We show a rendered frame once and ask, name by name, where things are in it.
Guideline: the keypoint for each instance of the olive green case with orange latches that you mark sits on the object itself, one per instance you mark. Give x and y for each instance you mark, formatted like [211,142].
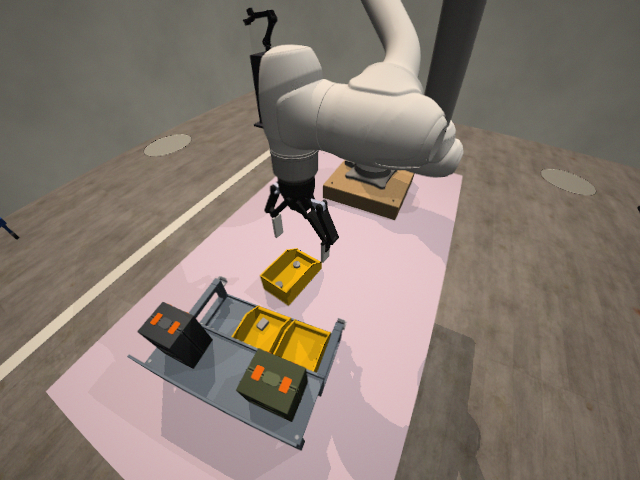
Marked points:
[275,384]

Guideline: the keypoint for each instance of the yellow bin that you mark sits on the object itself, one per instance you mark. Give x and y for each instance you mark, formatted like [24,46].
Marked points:
[303,346]
[270,336]
[294,279]

